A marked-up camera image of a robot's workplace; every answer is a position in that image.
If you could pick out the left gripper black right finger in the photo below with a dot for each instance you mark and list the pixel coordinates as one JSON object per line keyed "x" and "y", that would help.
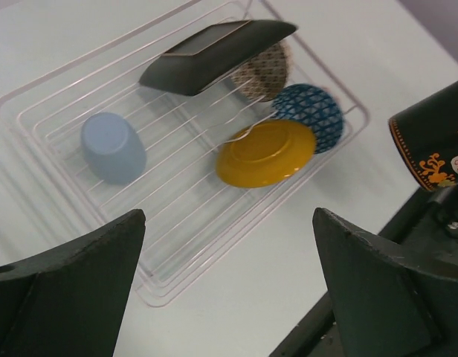
{"x": 387, "y": 300}

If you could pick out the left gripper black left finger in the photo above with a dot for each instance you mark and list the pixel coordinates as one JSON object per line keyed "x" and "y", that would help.
{"x": 70, "y": 300}

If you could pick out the light blue plastic cup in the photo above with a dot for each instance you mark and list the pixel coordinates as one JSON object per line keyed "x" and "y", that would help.
{"x": 112, "y": 148}

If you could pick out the red interior dark mug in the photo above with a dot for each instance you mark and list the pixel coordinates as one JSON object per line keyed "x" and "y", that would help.
{"x": 426, "y": 137}

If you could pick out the yellow brown round saucer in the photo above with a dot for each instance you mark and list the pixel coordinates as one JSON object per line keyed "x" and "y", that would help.
{"x": 265, "y": 154}

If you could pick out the blue triangle patterned bowl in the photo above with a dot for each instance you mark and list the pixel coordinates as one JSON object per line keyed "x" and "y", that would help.
{"x": 313, "y": 107}

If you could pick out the pink patterned bowl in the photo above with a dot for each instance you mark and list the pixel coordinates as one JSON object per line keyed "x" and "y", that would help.
{"x": 264, "y": 76}

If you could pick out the black floral square plate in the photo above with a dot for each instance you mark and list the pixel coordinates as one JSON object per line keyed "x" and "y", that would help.
{"x": 202, "y": 59}

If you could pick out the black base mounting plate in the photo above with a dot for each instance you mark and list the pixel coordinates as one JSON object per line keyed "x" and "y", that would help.
{"x": 427, "y": 223}

